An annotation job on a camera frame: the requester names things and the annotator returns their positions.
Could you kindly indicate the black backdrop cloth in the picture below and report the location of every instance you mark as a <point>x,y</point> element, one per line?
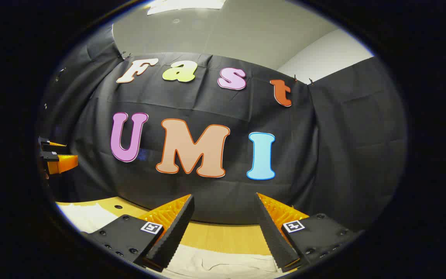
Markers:
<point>207,193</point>

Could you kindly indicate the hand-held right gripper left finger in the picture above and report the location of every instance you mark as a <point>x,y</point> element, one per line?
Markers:
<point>174,232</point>

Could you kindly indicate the white jeans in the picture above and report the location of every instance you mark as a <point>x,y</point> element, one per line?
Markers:
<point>215,263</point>

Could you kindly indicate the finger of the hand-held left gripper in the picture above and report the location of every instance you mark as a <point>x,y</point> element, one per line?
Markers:
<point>52,142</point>
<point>62,162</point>

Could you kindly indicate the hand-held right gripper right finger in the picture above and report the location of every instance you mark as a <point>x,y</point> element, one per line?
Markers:
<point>275,236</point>

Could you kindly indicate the ceiling light panel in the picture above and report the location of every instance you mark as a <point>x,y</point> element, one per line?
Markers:
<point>184,5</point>

